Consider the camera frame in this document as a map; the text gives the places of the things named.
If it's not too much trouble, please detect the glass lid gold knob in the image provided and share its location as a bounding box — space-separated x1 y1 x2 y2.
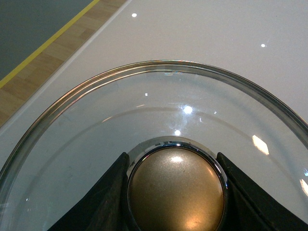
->
0 61 308 231

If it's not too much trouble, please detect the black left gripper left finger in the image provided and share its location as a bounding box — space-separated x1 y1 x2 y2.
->
49 152 139 231

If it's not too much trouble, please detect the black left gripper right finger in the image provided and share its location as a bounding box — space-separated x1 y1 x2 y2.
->
217 153 308 231

